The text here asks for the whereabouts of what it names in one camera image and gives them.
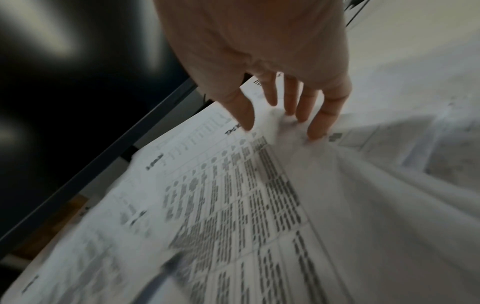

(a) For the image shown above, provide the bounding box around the black computer monitor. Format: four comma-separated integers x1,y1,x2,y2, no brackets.
0,0,211,260

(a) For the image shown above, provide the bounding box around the pile of printed papers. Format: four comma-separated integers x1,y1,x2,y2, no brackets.
0,38,480,304

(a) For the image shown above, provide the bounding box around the person's right hand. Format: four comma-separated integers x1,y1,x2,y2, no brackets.
153,0,354,140

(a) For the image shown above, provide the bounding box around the wooden plank partition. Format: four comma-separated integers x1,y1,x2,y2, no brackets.
11,194,91,260

